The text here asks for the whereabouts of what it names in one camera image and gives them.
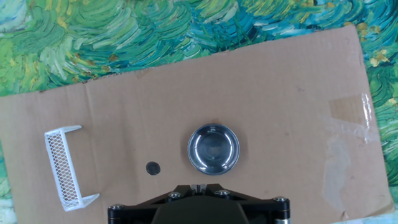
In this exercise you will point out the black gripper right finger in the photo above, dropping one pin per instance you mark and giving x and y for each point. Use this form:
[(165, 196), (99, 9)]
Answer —
[(264, 205)]

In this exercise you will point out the painted landscape tablecloth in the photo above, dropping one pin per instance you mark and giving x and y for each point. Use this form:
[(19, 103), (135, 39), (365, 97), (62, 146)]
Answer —
[(93, 31)]

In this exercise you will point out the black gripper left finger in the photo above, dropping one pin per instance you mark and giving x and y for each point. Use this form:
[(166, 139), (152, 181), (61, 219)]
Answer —
[(140, 205)]

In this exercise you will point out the round stainless steel plate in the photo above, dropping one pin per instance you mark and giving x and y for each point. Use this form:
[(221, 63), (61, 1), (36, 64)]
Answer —
[(213, 149)]

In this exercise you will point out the brown cardboard sheet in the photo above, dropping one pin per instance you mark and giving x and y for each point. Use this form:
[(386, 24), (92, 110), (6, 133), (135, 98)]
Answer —
[(248, 93)]

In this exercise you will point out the white mesh goal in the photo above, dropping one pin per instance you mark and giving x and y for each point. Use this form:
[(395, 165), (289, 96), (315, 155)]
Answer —
[(62, 165)]

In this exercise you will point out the clear tape patch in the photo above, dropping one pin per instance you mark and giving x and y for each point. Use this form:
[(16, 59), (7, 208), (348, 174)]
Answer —
[(354, 115)]

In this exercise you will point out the black round dot marker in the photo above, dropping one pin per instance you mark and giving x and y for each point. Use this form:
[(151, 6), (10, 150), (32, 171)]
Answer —
[(153, 168)]

